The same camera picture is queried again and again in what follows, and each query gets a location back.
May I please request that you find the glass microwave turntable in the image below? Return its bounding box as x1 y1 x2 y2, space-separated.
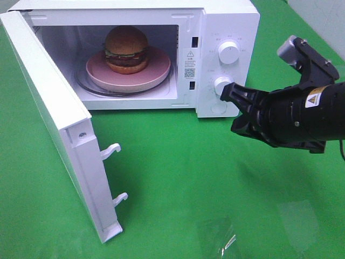
75 68 175 97

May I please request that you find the white microwave oven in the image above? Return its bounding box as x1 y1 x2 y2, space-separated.
6 1 260 118

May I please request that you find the round white door button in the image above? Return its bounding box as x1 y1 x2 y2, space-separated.
211 101 227 114

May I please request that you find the white microwave door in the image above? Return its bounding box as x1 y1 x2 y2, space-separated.
1 11 128 243

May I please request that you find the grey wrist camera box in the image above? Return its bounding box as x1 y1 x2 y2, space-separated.
277 35 340 91

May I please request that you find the pink round plate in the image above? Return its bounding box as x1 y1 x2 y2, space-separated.
86 47 171 93

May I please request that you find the burger with sesame-free bun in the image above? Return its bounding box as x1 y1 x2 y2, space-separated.
104 25 149 74

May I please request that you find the green table cloth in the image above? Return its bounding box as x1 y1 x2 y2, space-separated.
0 0 345 259

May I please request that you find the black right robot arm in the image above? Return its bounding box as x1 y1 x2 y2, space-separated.
220 83 344 154

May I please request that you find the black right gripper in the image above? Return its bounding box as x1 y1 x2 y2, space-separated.
220 83 326 154

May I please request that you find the white microwave knob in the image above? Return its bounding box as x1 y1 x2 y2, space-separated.
218 40 240 64
213 76 234 96

